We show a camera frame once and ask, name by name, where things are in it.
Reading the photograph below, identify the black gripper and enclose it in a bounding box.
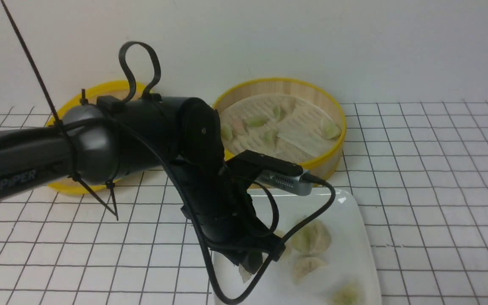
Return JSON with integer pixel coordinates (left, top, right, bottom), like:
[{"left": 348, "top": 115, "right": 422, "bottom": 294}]
[{"left": 170, "top": 159, "right": 285, "bottom": 275}]

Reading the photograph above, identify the green dumpling steamer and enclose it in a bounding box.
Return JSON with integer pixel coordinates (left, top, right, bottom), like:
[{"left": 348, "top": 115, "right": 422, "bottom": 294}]
[
  {"left": 262, "top": 129, "right": 278, "bottom": 147},
  {"left": 272, "top": 105, "right": 286, "bottom": 122},
  {"left": 220, "top": 124, "right": 233, "bottom": 142},
  {"left": 244, "top": 115, "right": 269, "bottom": 129},
  {"left": 320, "top": 118, "right": 341, "bottom": 140},
  {"left": 291, "top": 221, "right": 317, "bottom": 255}
]

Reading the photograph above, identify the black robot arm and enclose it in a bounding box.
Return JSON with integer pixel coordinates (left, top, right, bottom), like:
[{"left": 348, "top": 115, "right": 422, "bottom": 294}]
[{"left": 0, "top": 95, "right": 292, "bottom": 274}]

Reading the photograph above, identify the beige dumpling on plate middle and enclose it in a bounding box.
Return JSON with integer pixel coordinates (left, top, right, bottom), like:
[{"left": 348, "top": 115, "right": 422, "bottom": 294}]
[{"left": 274, "top": 229, "right": 292, "bottom": 262}]

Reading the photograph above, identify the beige dumpling on plate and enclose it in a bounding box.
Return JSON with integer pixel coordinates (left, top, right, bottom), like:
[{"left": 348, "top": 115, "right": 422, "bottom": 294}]
[
  {"left": 274, "top": 229, "right": 292, "bottom": 262},
  {"left": 291, "top": 256, "right": 328, "bottom": 285},
  {"left": 310, "top": 219, "right": 332, "bottom": 255}
]

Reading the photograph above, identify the beige dumpling on plate lower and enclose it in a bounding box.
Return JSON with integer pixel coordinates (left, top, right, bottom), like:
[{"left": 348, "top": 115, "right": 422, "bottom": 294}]
[{"left": 291, "top": 256, "right": 328, "bottom": 285}]

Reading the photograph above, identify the beige dumpling on plate right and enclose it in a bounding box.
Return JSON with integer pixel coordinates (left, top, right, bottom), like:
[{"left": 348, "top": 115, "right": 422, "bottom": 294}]
[{"left": 310, "top": 219, "right": 332, "bottom": 255}]

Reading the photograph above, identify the white square plate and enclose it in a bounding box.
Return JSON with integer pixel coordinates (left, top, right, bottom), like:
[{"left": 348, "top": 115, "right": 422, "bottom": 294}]
[{"left": 212, "top": 188, "right": 382, "bottom": 305}]

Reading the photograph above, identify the green dumpling plate bottom right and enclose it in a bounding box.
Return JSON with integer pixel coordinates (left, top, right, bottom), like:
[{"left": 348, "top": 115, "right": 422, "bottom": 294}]
[{"left": 329, "top": 281, "right": 365, "bottom": 305}]

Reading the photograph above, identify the white steamer liner paper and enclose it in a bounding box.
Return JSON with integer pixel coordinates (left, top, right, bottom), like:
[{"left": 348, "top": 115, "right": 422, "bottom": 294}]
[{"left": 220, "top": 94, "right": 341, "bottom": 164}]

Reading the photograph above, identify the bamboo steamer basket yellow rim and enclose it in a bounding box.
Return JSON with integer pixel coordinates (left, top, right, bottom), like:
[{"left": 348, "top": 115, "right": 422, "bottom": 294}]
[{"left": 213, "top": 78, "right": 347, "bottom": 180}]

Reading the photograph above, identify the green dumpling steamer top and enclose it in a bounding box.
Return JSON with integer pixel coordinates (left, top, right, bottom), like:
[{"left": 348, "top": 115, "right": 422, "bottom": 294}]
[{"left": 272, "top": 105, "right": 286, "bottom": 122}]

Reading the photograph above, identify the bamboo steamer lid yellow rim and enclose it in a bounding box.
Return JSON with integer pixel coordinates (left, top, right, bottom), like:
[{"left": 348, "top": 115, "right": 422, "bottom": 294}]
[{"left": 47, "top": 80, "right": 129, "bottom": 196}]

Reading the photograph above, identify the black camera cable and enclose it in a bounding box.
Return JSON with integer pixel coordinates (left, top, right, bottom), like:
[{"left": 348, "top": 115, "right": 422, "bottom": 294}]
[{"left": 108, "top": 119, "right": 336, "bottom": 305}]

